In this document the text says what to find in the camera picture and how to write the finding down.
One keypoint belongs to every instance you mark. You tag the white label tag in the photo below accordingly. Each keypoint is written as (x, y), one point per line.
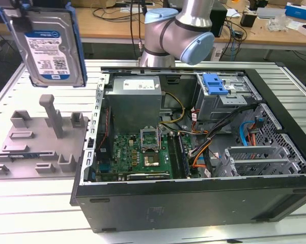
(218, 54)

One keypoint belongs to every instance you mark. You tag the wooden desk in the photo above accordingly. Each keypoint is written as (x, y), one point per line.
(104, 28)

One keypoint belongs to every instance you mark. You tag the white paper sheet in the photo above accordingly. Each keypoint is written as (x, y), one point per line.
(129, 10)

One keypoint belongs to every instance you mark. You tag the metal locking lever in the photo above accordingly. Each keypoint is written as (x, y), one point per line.
(159, 138)

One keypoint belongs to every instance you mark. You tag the metal disk bay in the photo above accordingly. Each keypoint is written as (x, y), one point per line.
(257, 152)

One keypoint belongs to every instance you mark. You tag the blue cardboard box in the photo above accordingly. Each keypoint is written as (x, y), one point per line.
(298, 11)

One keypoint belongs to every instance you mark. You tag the small black box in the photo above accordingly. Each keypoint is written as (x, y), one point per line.
(248, 20)

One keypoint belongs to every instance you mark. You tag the metal optical drive cage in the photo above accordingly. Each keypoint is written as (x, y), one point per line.
(219, 106)

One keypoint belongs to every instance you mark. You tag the CPU socket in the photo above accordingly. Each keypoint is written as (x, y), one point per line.
(152, 161)

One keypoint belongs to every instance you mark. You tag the black computer tower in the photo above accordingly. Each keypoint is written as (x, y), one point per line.
(48, 2)

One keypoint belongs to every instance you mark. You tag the grey parts rack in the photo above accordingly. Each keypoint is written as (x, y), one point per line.
(40, 142)

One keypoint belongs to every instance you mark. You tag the RAM stick on rack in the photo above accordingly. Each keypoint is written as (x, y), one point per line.
(25, 155)

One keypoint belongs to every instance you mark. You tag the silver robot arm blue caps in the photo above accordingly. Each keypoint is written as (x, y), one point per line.
(168, 33)

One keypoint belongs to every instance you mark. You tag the blue plastic drive latch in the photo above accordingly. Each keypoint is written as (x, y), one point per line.
(211, 84)

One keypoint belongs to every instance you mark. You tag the black graphics card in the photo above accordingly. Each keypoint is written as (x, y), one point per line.
(147, 176)

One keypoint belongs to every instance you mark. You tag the black PC case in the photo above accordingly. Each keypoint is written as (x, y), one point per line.
(193, 203)

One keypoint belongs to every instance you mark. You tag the installed RAM stick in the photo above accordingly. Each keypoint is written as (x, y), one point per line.
(184, 157)

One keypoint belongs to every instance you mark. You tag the black RAM slot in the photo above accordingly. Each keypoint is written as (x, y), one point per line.
(177, 155)
(172, 155)

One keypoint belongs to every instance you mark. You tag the green motherboard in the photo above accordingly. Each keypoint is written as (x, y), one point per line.
(124, 152)

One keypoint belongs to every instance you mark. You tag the black tower behind arm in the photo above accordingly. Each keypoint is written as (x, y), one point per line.
(219, 20)

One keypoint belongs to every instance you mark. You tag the grey power supply unit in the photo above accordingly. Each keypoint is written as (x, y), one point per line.
(135, 106)

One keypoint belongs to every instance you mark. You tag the hard disk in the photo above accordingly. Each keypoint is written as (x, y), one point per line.
(48, 58)

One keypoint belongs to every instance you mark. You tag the flat silver device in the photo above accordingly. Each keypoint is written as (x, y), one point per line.
(270, 12)

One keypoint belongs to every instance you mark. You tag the clear plastic bags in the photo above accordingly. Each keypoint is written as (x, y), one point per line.
(276, 24)

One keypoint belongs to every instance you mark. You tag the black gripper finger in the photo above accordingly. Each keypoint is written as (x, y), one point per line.
(23, 25)

